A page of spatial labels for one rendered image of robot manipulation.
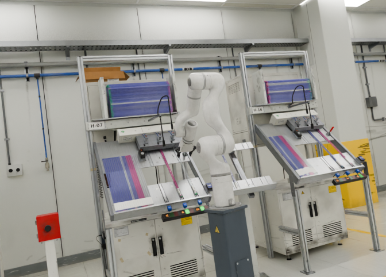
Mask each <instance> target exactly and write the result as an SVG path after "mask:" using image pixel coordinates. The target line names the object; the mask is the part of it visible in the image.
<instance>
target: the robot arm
mask: <svg viewBox="0 0 386 277"><path fill-rule="evenodd" d="M187 84H188V93H187V104H186V109H185V111H183V112H182V113H180V114H179V115H178V117H177V119H176V121H175V126H174V135H175V136H176V137H182V139H181V141H180V144H179V147H178V148H176V149H175V151H176V153H177V157H178V158H179V157H180V153H181V152H189V156H190V157H191V155H192V153H193V151H194V150H197V153H198V154H199V156H200V157H201V158H202V159H203V160H204V161H205V162H206V163H207V164H208V166H209V169H210V175H211V182H212V187H213V196H214V203H215V204H214V205H212V206H210V207H209V209H210V210H228V209H233V208H237V207H240V206H241V202H235V199H234V191H233V183H232V178H231V171H230V166H229V164H227V163H225V162H223V161H219V160H218V159H217V158H216V157H215V156H217V155H225V154H228V153H231V152H232V151H233V150H234V147H235V142H234V139H233V136H232V135H231V133H230V132H229V131H228V129H227V128H226V127H225V125H224V123H223V121H222V119H221V114H220V110H219V102H218V101H219V96H220V94H221V92H222V90H223V88H224V86H225V80H224V77H223V76H222V75H221V74H219V73H217V72H204V73H198V72H197V73H191V74H190V75H189V76H188V79H187ZM202 90H209V91H210V93H209V95H208V96H207V97H206V98H205V100H204V101H203V103H202V109H203V115H204V119H205V121H206V123H207V124H208V126H210V127H212V128H213V129H214V130H215V131H216V133H217V135H214V136H206V137H202V138H200V139H199V140H198V142H197V144H196V146H194V138H195V134H196V130H197V127H198V123H197V122H196V121H194V120H188V119H189V118H191V117H194V116H196V115H198V113H199V107H200V98H201V93H202ZM186 120H188V121H186ZM185 121H186V124H185V125H184V126H182V125H183V123H184V122H185Z"/></svg>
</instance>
